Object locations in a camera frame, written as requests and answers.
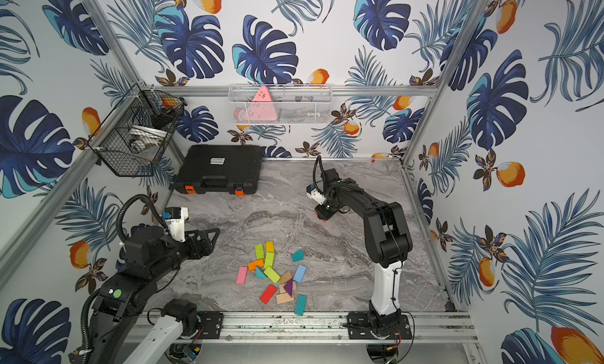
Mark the light blue block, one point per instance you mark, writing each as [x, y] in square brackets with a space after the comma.
[300, 273]

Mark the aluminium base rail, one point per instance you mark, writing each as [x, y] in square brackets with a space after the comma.
[333, 328]

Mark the red block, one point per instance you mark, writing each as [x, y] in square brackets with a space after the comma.
[268, 293]

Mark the black tool case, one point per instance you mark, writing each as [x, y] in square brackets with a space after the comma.
[233, 169]

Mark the yellow block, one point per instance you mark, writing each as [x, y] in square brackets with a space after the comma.
[270, 249]

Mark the white wire shelf basket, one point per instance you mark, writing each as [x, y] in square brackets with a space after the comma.
[298, 104]

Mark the small teal block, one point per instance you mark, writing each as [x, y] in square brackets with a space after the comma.
[260, 274]

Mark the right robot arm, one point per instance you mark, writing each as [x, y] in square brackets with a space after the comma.
[387, 242]

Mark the pink block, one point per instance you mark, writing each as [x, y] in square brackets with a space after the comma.
[242, 275]

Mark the orange block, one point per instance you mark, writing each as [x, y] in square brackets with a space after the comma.
[255, 264]

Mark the pink triangle sign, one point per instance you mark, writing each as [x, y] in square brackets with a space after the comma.
[261, 108]

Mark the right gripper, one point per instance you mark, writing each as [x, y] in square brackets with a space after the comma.
[322, 213]

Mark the purple triangle block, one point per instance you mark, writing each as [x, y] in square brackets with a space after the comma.
[289, 287]

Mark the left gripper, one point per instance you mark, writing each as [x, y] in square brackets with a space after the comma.
[193, 241]

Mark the teal block near rail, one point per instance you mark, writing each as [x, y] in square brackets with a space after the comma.
[300, 305]

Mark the lime green block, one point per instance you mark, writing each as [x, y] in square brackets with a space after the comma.
[272, 274]

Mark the black wire basket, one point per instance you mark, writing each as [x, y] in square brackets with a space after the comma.
[132, 140]

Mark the natural wood block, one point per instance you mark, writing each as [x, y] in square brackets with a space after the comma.
[283, 298]

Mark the teal block upper right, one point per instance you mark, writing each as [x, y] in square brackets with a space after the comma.
[298, 256]

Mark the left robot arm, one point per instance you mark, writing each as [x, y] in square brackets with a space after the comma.
[152, 252]

